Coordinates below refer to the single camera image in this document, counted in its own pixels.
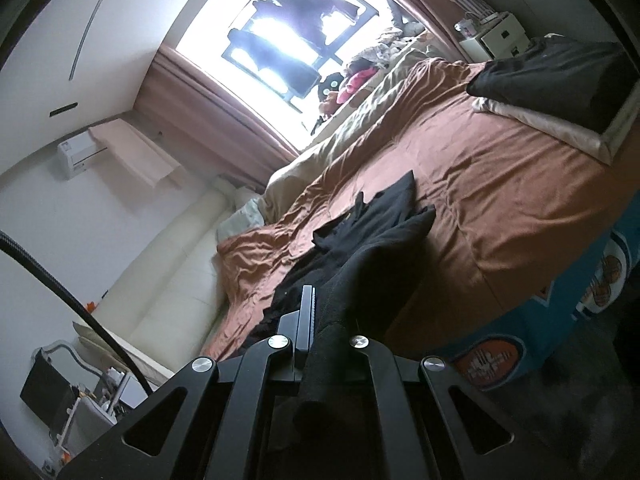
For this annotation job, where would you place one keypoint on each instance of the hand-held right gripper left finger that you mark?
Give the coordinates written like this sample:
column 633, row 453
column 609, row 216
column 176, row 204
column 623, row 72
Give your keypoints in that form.
column 309, row 320

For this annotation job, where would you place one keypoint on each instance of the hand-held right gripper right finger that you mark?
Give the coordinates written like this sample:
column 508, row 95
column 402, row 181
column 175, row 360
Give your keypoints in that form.
column 370, row 360

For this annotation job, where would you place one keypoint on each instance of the large black shirt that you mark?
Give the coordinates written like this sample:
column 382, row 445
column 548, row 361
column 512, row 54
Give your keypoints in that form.
column 360, row 240

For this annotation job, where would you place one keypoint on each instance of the heap of mixed clothes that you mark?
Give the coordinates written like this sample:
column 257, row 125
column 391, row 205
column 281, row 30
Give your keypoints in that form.
column 382, row 50

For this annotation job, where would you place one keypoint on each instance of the pile of folded black clothes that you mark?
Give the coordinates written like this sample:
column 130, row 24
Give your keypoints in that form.
column 550, row 80

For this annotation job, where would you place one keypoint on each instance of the patterned pale pillow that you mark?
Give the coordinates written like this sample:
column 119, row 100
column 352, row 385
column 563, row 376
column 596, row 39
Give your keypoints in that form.
column 240, row 222

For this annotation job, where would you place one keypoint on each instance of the cream padded headboard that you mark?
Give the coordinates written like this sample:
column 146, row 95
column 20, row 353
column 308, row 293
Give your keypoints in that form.
column 165, row 285

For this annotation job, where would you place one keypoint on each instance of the beige duvet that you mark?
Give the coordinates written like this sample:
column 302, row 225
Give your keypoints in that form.
column 350, row 130

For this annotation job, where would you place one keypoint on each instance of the brown plush toy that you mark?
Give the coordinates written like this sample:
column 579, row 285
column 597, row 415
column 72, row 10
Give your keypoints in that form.
column 329, row 105

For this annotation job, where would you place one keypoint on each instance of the brown blanket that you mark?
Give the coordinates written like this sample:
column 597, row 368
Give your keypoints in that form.
column 500, row 185

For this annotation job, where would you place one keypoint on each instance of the black round plush toy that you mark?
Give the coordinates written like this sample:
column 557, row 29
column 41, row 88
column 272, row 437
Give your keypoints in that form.
column 330, row 84

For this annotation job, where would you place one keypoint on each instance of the cream hanging cloth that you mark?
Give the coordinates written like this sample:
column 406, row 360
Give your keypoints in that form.
column 135, row 152

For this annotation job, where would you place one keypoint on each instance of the pink plush toy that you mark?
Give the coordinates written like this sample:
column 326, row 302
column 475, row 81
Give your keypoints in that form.
column 356, row 82

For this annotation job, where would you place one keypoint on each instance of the hanging dark trousers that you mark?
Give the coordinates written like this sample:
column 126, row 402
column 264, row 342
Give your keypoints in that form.
column 280, row 65

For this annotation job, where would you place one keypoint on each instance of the black monitor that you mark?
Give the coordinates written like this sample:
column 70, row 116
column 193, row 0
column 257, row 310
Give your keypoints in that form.
column 47, row 392

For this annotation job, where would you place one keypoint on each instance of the white air conditioner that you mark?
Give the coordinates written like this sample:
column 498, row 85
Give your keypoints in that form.
column 80, row 152

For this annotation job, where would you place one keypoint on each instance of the cream folded mat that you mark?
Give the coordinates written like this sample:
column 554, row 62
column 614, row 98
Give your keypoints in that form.
column 550, row 130

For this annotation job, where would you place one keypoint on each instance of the grey plush toy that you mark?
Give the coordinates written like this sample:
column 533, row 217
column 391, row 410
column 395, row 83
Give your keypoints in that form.
column 402, row 17

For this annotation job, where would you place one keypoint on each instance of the white cup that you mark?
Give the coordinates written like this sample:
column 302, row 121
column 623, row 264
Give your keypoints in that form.
column 465, row 27

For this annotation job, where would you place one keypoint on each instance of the white nightstand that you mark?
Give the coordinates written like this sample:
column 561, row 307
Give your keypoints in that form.
column 500, row 35

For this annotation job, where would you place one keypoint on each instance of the window with dark frame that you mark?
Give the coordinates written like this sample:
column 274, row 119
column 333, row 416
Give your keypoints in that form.
column 225, row 5

